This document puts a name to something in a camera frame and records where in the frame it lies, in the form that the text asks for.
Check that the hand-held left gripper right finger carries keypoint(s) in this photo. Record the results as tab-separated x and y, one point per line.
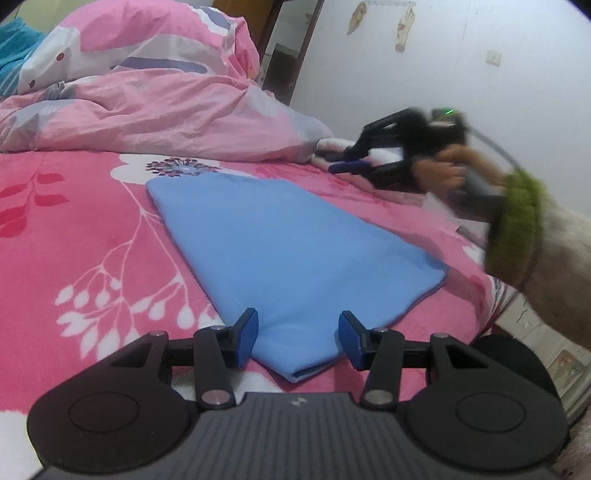
348	339

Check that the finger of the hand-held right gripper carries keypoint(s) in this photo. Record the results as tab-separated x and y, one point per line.
351	165
369	134

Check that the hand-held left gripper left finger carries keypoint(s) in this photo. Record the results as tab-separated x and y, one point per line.
247	339

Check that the blue t-shirt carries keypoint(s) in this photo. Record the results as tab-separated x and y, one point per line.
286	258

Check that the person's right hand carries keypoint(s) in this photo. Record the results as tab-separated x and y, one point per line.
438	173

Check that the brown wooden wardrobe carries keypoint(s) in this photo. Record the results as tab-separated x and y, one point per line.
270	32

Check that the pink patterned duvet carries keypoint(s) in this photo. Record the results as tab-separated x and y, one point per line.
161	106

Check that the pink floral blanket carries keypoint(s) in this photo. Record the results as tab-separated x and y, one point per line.
69	230

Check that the white fluffy cloth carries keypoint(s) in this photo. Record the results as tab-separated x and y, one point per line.
577	454

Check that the teal striped cloth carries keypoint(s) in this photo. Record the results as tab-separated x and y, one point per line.
14	41

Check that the white wall socket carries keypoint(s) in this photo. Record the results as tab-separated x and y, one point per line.
494	58

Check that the peeling wall sticker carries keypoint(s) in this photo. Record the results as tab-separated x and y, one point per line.
358	17
405	27

